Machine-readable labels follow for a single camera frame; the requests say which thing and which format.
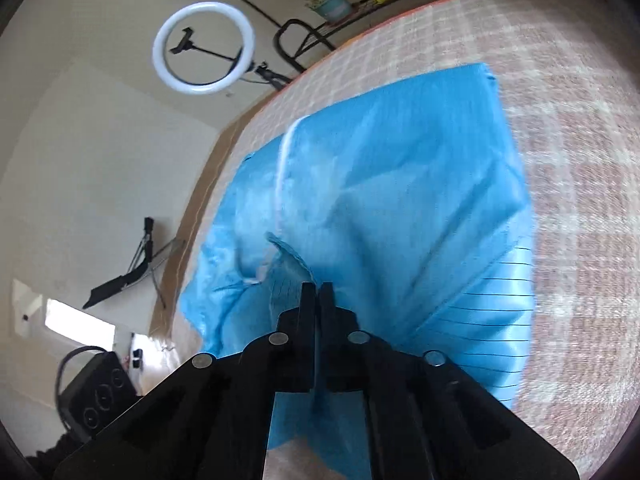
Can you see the bright white panel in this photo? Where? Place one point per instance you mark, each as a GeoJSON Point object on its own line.
{"type": "Point", "coordinates": [80, 322]}

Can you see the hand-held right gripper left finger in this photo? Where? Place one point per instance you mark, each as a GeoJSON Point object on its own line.
{"type": "Point", "coordinates": [310, 340]}

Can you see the teal plant pot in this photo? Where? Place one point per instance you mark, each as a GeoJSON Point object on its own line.
{"type": "Point", "coordinates": [335, 7]}

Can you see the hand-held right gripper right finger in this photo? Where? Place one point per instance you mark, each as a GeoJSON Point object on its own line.
{"type": "Point", "coordinates": [327, 340]}

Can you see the pink plaid blanket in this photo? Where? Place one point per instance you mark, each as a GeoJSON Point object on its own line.
{"type": "Point", "coordinates": [575, 160]}

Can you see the blue striped work coat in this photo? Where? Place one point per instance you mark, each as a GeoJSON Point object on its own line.
{"type": "Point", "coordinates": [400, 185]}

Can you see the black folding stand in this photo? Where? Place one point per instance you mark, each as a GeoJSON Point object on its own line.
{"type": "Point", "coordinates": [110, 290]}

